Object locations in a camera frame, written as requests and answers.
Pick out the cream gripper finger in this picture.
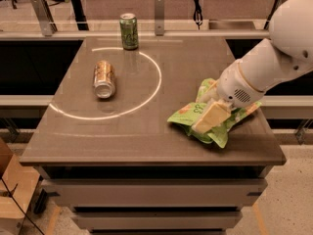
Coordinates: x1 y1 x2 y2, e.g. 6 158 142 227
199 82 219 103
192 99 232 134

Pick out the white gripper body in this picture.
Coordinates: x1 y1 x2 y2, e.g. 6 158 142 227
217 60 264 108

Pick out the green rice chip bag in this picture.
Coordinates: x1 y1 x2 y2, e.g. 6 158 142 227
167 78 261 148

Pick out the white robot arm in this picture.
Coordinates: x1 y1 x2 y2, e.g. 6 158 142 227
192 0 313 134

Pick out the green soda can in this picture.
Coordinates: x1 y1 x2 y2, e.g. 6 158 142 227
119 13 139 50

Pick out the orange soda can lying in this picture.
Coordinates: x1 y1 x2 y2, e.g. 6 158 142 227
93 60 115 99

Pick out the grey table with drawers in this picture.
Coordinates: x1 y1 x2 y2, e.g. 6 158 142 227
21 36 286 235

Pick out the metal railing with posts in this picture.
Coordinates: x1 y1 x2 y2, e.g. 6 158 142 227
0 0 294 40

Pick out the cardboard box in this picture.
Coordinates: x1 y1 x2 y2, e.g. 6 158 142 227
0 139 39 235

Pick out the black hanging cable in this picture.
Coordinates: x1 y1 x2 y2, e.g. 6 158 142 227
191 0 204 30

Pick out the black cable on floor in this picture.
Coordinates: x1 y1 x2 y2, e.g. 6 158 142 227
0 176 45 235

